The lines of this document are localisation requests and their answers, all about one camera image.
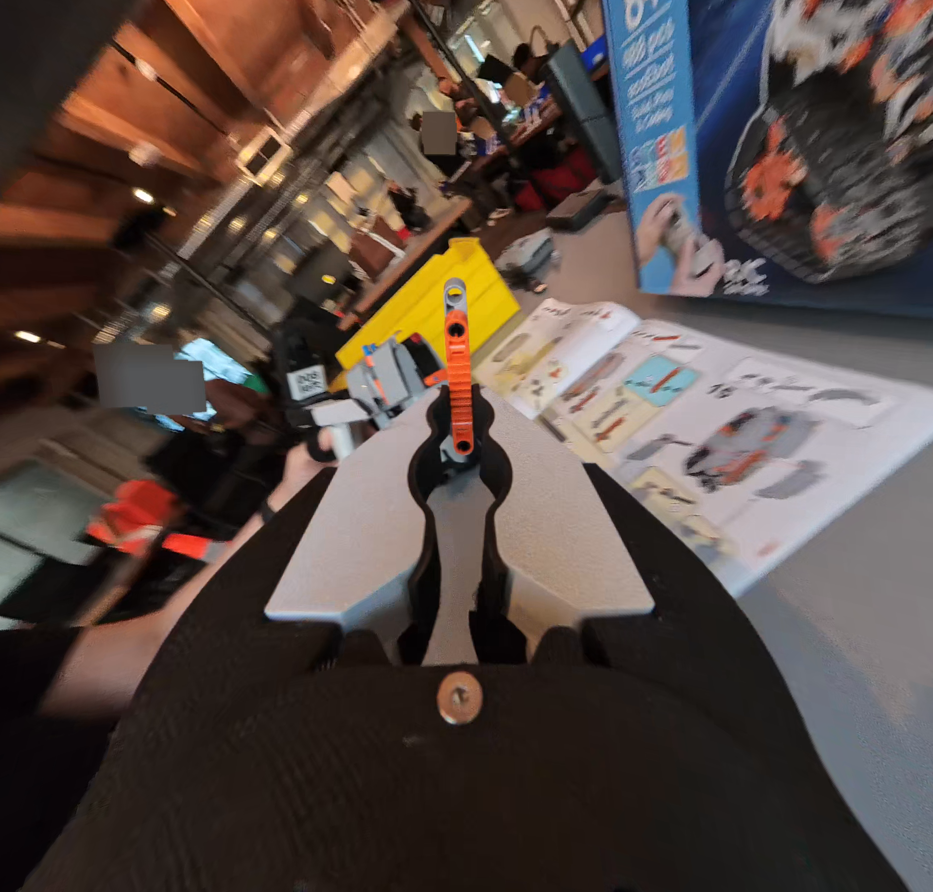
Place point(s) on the person's left forearm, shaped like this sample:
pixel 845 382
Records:
pixel 146 629

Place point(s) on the white ceiling vent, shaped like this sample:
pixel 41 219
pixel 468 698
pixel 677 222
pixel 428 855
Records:
pixel 264 154

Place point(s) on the yellow plastic bin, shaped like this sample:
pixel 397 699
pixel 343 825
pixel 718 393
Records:
pixel 444 301

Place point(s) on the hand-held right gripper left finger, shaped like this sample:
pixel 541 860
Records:
pixel 350 542

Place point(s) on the blue toy box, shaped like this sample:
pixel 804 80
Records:
pixel 787 141

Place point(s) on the orange safety vest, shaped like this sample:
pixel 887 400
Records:
pixel 135 516

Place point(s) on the person's black clothing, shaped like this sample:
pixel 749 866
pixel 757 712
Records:
pixel 29 761

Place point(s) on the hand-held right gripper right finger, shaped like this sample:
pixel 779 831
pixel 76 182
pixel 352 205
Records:
pixel 568 542

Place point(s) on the grey toy motor block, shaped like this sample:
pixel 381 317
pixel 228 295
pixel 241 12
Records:
pixel 528 254

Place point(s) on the black metal pole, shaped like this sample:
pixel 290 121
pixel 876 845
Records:
pixel 452 46

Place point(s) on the dark computer monitor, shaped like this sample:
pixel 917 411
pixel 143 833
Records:
pixel 583 112

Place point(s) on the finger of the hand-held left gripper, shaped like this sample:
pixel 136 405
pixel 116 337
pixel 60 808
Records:
pixel 339 412

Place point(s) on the orange and grey toy beam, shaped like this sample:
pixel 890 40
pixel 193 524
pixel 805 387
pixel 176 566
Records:
pixel 459 374

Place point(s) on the open instruction booklet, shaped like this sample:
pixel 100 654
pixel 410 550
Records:
pixel 729 454

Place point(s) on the black wristband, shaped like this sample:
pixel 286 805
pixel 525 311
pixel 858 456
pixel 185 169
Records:
pixel 268 511

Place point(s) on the person's left hand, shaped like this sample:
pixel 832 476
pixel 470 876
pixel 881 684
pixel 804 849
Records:
pixel 302 476

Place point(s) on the grey toy robot assembly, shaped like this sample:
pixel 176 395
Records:
pixel 393 378

